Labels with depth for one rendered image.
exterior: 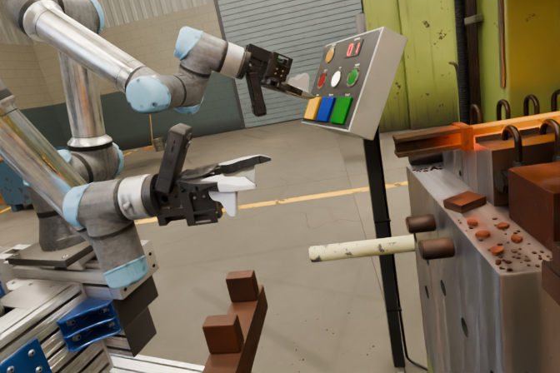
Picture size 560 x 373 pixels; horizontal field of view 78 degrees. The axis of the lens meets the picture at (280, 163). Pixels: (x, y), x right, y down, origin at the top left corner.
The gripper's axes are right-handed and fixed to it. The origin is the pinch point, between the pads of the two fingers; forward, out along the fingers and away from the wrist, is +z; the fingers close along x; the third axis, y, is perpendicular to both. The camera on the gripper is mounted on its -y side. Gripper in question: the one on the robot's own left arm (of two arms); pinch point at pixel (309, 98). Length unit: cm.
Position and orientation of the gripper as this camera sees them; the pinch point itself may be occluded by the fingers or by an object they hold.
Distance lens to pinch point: 93.5
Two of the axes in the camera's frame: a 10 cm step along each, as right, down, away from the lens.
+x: -3.1, -1.8, 9.3
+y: 3.0, -9.5, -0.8
